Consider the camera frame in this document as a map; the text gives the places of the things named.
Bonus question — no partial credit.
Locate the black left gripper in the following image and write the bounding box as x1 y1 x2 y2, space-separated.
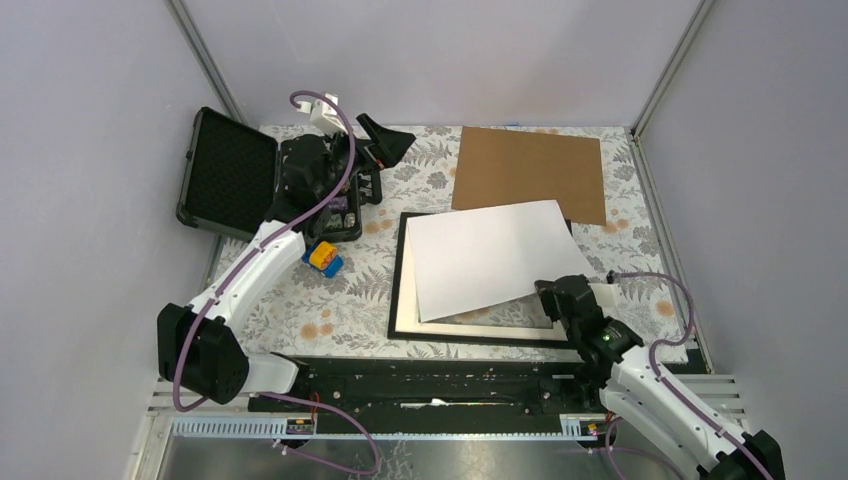
316 114 415 203

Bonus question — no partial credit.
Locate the black picture frame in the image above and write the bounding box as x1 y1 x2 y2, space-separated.
387 212 573 349

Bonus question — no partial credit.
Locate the brown backing board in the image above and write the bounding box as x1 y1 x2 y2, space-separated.
451 127 607 225

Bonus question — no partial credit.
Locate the cat photo print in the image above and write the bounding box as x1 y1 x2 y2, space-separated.
406 200 596 322

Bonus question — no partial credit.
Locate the white mat board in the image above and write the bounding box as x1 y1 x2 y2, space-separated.
398 230 562 340

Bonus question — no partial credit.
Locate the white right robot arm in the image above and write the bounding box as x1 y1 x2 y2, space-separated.
534 275 786 479

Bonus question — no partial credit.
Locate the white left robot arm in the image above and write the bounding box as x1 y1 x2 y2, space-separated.
157 91 415 411

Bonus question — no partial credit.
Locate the orange blue toy block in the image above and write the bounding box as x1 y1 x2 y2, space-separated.
301 241 344 278

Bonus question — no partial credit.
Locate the black poker chip case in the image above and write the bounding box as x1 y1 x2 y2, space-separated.
176 107 384 245

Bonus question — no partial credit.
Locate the floral table cloth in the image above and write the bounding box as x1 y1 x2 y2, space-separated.
238 126 685 362

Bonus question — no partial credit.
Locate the right aluminium corner post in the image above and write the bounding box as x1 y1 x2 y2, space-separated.
630 0 718 142

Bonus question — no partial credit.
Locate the aluminium corner post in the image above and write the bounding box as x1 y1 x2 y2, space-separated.
164 0 248 124
630 0 718 142

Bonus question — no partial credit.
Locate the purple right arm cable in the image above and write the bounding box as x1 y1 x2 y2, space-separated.
602 270 776 480

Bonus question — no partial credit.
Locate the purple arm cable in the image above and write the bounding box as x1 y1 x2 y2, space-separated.
172 90 384 478
602 270 776 480

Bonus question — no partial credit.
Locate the left aluminium corner post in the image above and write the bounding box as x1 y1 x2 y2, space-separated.
164 0 248 124

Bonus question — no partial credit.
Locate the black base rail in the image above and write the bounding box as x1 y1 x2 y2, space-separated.
248 357 613 436

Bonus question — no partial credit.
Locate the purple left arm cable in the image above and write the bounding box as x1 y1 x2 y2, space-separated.
172 90 384 478

